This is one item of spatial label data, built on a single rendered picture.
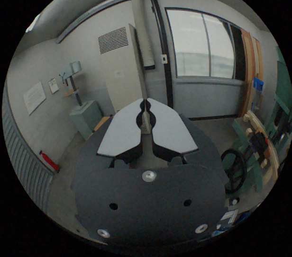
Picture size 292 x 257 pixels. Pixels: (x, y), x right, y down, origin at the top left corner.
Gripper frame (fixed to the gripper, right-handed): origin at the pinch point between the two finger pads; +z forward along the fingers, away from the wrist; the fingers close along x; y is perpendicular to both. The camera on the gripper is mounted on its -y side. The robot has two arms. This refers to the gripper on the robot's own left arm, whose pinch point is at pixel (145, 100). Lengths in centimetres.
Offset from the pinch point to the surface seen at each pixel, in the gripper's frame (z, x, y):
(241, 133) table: 10, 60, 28
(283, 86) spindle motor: -9, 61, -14
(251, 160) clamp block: -11, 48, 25
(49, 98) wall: 110, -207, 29
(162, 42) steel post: 125, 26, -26
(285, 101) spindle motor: -13, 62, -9
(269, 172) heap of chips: -30, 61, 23
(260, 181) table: -30, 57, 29
